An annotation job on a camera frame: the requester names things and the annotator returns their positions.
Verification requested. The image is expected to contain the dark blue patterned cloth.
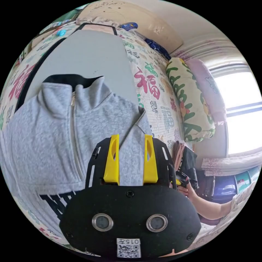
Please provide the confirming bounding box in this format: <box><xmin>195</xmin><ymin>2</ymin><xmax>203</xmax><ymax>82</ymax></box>
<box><xmin>144</xmin><ymin>38</ymin><xmax>171</xmax><ymax>61</ymax></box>

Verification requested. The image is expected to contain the person's left hand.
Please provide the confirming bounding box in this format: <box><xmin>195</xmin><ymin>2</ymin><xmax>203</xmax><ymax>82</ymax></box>
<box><xmin>159</xmin><ymin>249</ymin><xmax>189</xmax><ymax>257</ymax></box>

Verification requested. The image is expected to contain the rolled quilt with green print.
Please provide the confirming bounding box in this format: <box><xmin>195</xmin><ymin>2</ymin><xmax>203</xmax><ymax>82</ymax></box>
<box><xmin>166</xmin><ymin>57</ymin><xmax>216</xmax><ymax>143</ymax></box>

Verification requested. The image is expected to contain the gray folding board black edge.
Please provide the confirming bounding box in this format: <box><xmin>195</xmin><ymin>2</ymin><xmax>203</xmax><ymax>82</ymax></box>
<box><xmin>14</xmin><ymin>22</ymin><xmax>142</xmax><ymax>115</ymax></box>

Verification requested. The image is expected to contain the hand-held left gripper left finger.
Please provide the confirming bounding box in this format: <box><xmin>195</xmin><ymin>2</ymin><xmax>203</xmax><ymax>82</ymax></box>
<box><xmin>103</xmin><ymin>134</ymin><xmax>120</xmax><ymax>186</ymax></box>

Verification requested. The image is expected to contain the window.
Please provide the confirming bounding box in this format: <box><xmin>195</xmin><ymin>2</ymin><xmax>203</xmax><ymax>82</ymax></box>
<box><xmin>209</xmin><ymin>65</ymin><xmax>262</xmax><ymax>156</ymax></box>

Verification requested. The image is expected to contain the person's right forearm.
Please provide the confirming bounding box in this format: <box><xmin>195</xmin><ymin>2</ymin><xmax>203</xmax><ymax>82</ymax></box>
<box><xmin>190</xmin><ymin>191</ymin><xmax>236</xmax><ymax>221</ymax></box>

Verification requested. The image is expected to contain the white lace curtain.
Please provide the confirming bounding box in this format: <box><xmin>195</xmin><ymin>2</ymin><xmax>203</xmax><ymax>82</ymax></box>
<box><xmin>201</xmin><ymin>151</ymin><xmax>262</xmax><ymax>177</ymax></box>

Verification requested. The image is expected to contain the pink pillow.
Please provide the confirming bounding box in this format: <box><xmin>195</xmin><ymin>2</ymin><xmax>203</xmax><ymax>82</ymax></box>
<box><xmin>185</xmin><ymin>58</ymin><xmax>228</xmax><ymax>126</ymax></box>

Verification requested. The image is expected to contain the pile of clothes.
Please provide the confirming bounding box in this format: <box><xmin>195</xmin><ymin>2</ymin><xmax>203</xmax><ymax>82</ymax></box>
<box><xmin>171</xmin><ymin>141</ymin><xmax>197</xmax><ymax>173</ymax></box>

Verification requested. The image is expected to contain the bed with printed sheet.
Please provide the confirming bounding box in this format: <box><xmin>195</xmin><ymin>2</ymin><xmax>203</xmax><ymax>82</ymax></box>
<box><xmin>0</xmin><ymin>18</ymin><xmax>195</xmax><ymax>246</ymax></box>

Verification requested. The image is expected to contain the gray long sleeve with zipper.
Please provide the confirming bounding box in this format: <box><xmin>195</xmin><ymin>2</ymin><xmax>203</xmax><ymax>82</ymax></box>
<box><xmin>0</xmin><ymin>74</ymin><xmax>153</xmax><ymax>221</ymax></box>

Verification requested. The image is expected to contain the person's body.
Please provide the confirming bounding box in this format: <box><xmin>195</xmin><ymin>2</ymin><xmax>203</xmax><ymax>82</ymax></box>
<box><xmin>192</xmin><ymin>180</ymin><xmax>259</xmax><ymax>251</ymax></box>

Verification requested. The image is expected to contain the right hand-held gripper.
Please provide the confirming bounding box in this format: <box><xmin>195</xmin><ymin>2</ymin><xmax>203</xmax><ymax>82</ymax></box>
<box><xmin>175</xmin><ymin>167</ymin><xmax>200</xmax><ymax>190</ymax></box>

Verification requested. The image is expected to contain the person's right hand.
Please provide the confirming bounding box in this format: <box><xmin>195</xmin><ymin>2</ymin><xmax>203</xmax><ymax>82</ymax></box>
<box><xmin>177</xmin><ymin>181</ymin><xmax>197</xmax><ymax>202</ymax></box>

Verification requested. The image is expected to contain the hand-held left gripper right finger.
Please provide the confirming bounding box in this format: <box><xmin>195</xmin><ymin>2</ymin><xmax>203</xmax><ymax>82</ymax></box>
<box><xmin>142</xmin><ymin>134</ymin><xmax>159</xmax><ymax>185</ymax></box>

